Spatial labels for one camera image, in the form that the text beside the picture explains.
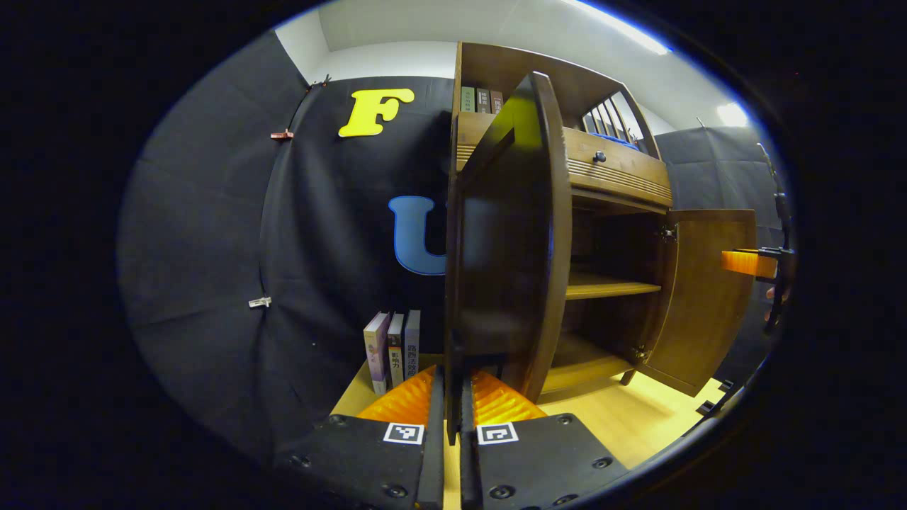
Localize wooden cabinet drawer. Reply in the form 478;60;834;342
457;112;674;208

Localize black backdrop cloth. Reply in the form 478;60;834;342
117;32;791;468

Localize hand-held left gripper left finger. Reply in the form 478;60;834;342
273;365;447;510

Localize white and dark book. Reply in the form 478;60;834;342
387;313;405;389

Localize wooden cabinet shelf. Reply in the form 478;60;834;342
565;273;662;300

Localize grey book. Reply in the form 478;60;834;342
404;310;421;383

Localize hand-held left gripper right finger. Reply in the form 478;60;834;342
459;368;631;510

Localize wooden double-door shoe cabinet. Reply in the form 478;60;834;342
444;40;757;447

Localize wooden cabinet door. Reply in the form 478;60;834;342
634;209;757;397
444;71;573;447

